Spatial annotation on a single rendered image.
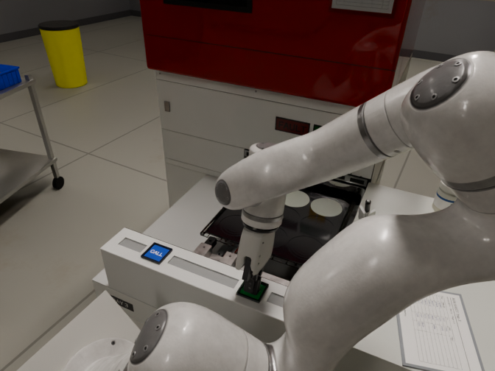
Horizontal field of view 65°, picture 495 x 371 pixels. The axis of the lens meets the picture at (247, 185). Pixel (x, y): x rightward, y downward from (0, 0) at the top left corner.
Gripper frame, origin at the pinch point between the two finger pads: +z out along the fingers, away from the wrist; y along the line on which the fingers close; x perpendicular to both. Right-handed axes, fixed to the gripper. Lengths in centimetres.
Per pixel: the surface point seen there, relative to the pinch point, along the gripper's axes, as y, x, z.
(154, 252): -0.7, -26.7, 1.8
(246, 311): 3.5, 0.7, 4.8
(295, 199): -47.4, -5.2, -1.5
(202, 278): 1.2, -11.9, 2.6
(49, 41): -265, -365, -11
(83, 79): -297, -351, 30
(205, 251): -12.6, -18.9, 5.0
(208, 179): -57, -43, 4
